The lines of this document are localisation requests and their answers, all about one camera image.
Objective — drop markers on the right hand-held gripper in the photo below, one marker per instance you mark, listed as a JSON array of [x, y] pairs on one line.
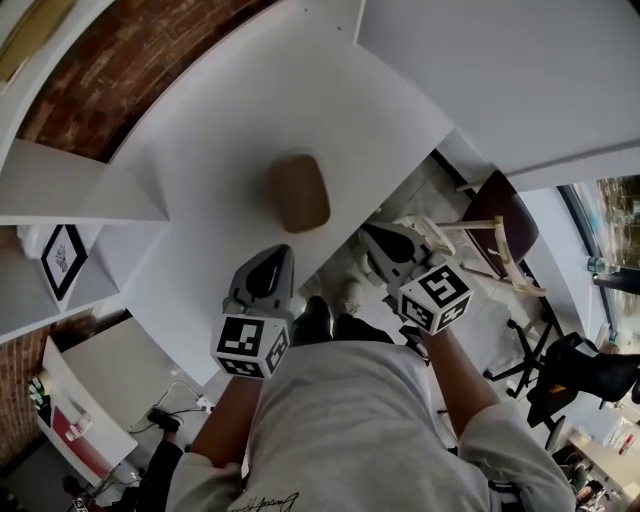
[[435, 300]]

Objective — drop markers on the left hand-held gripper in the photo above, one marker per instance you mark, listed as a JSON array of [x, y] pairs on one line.
[[245, 340]]

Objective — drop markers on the white trash bin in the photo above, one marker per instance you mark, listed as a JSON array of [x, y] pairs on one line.
[[440, 237]]

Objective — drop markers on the brown cardboard tray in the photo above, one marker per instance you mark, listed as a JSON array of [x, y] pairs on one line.
[[300, 195]]

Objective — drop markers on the person's left forearm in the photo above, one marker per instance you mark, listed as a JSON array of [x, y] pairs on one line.
[[230, 425]]

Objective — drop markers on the person's right forearm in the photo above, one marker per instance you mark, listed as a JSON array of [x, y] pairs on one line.
[[457, 385]]

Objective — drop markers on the person's black trousers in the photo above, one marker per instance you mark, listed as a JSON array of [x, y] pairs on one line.
[[312, 320]]

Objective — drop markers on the person's right shoe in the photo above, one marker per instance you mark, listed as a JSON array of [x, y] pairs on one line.
[[351, 297]]

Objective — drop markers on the wooden chair with dark seat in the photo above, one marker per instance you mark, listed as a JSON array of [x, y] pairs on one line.
[[500, 215]]

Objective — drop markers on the white power strip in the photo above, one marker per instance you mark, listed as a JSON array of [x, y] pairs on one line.
[[205, 404]]

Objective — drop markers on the white desk with hutch shelves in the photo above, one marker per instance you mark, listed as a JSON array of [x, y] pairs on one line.
[[200, 150]]

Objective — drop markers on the white window counter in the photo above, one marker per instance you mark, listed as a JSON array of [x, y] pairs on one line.
[[555, 240]]

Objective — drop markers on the person's grey sweatshirt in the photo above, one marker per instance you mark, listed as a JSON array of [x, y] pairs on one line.
[[350, 430]]

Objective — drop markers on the white side cabinet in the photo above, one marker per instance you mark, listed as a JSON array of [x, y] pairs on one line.
[[90, 380]]

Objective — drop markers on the clear water bottle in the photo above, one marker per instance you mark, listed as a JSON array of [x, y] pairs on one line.
[[602, 265]]

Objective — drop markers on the black office chair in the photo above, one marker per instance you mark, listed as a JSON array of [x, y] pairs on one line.
[[575, 370]]

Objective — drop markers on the black framed window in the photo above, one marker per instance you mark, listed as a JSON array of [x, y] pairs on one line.
[[615, 225]]

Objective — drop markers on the white ceramic jar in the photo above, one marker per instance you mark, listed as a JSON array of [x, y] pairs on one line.
[[32, 241]]

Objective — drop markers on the white and red bottle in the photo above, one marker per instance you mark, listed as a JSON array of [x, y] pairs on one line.
[[79, 427]]

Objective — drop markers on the black picture frame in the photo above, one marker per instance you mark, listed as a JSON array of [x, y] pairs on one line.
[[64, 262]]

